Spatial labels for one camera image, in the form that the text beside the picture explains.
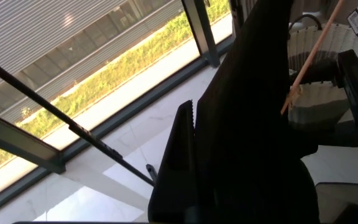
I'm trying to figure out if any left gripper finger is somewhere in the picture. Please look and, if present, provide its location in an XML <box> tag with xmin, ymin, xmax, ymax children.
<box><xmin>147</xmin><ymin>100</ymin><xmax>199</xmax><ymax>223</ymax></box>

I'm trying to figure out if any pink clothes hanger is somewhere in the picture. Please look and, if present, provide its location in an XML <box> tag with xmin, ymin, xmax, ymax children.
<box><xmin>280</xmin><ymin>0</ymin><xmax>345</xmax><ymax>116</ymax></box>

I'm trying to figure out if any black garment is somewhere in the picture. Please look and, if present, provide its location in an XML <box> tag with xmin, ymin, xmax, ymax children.
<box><xmin>193</xmin><ymin>0</ymin><xmax>321</xmax><ymax>223</ymax></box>

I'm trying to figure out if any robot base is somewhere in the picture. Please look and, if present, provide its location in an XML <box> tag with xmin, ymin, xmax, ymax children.
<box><xmin>314</xmin><ymin>182</ymin><xmax>358</xmax><ymax>224</ymax></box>

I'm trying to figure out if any white laundry basket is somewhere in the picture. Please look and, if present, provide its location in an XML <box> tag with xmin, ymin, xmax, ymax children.
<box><xmin>287</xmin><ymin>13</ymin><xmax>358</xmax><ymax>133</ymax></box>

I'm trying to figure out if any black clothes rack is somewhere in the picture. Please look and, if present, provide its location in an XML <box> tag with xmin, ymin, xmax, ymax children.
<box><xmin>0</xmin><ymin>52</ymin><xmax>158</xmax><ymax>188</ymax></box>

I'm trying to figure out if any window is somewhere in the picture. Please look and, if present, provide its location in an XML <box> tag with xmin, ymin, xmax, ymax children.
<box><xmin>0</xmin><ymin>0</ymin><xmax>239</xmax><ymax>218</ymax></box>

